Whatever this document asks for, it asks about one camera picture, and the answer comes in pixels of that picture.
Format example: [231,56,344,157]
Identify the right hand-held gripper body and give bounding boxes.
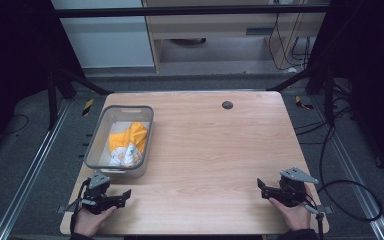
[269,166,320,208]

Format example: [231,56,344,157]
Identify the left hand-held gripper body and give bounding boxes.
[80,171,117,215]

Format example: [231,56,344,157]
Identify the person's right hand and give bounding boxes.
[267,185,313,232]

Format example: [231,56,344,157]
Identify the person's left hand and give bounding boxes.
[73,205,118,238]

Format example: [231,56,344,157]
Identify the grey plastic basket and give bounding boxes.
[83,104,155,179]

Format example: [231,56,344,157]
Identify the yellow and white cloth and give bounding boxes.
[108,121,149,168]

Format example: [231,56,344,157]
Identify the yellow and black tape strip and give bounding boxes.
[294,95,315,111]
[81,97,95,117]

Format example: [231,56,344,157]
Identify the black metal stand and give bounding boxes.
[45,64,114,132]
[265,61,337,128]

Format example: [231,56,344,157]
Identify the dark curtain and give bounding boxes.
[308,0,384,188]
[0,0,85,164]

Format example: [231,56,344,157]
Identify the white cabinet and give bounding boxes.
[50,0,156,70]

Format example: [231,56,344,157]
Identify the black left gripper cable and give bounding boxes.
[69,177,92,235]

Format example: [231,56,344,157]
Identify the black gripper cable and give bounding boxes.
[69,177,92,235]
[304,123,384,240]

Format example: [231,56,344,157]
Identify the aluminium floor rail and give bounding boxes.
[0,99,72,240]
[312,95,384,240]

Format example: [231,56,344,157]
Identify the black floor cables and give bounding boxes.
[294,84,356,146]

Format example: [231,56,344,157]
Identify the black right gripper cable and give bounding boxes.
[304,123,384,240]

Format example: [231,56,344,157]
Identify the thin black floor cable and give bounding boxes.
[2,113,31,136]

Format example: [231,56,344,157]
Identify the black hanging desk cables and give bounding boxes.
[267,12,313,73]

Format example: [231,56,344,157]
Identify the black horizontal frame bar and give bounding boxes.
[50,4,332,19]

